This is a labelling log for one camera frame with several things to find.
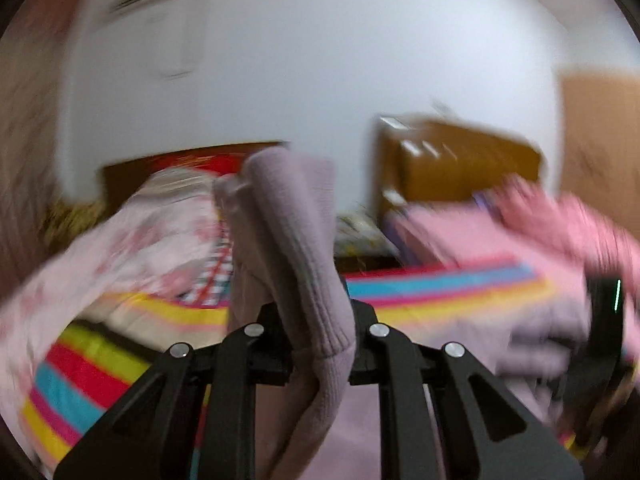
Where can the pink quilt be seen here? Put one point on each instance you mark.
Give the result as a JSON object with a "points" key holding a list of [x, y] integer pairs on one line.
{"points": [[575, 230]]}

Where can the pink bed sheet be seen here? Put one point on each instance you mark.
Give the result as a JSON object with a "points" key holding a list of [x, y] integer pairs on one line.
{"points": [[450, 235]]}

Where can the light wooden wardrobe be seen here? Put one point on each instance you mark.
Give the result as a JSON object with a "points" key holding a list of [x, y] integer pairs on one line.
{"points": [[600, 135]]}

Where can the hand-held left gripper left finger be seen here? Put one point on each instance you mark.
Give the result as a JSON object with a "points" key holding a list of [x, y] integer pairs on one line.
{"points": [[272, 342]]}

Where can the brown patterned curtain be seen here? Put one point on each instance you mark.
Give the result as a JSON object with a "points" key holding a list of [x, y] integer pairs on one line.
{"points": [[25, 135]]}

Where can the folded floral quilt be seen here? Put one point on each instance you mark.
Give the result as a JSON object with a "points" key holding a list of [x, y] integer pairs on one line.
{"points": [[170, 200]]}

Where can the nightstand with floral cover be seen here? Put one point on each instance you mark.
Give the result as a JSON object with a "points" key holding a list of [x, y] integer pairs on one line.
{"points": [[362, 235]]}

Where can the tiger print blanket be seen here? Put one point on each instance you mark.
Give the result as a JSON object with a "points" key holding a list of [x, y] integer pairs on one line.
{"points": [[70, 220]]}

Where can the pale floral bed cover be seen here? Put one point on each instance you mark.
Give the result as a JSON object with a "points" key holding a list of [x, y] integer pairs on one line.
{"points": [[100, 260]]}

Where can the glossy brown wooden headboard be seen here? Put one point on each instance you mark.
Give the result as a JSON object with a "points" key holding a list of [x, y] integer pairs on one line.
{"points": [[450, 160]]}

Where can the dark flat wooden headboard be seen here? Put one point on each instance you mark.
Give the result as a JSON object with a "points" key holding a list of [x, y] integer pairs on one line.
{"points": [[130, 175]]}

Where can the plaid cloth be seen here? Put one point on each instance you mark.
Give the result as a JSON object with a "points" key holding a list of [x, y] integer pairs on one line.
{"points": [[210, 270]]}

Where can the striped colourful blanket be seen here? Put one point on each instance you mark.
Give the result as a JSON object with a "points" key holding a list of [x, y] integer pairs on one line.
{"points": [[435, 285]]}

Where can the small purple cloth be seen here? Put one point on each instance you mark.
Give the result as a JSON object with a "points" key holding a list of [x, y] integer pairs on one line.
{"points": [[487, 202]]}

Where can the purple pants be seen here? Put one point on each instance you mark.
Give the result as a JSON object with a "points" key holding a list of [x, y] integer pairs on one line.
{"points": [[295, 240]]}

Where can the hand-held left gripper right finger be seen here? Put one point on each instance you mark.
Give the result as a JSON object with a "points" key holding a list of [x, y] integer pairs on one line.
{"points": [[364, 342]]}

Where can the red embroidered pillow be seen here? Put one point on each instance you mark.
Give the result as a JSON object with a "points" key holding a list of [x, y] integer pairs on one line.
{"points": [[220, 165]]}

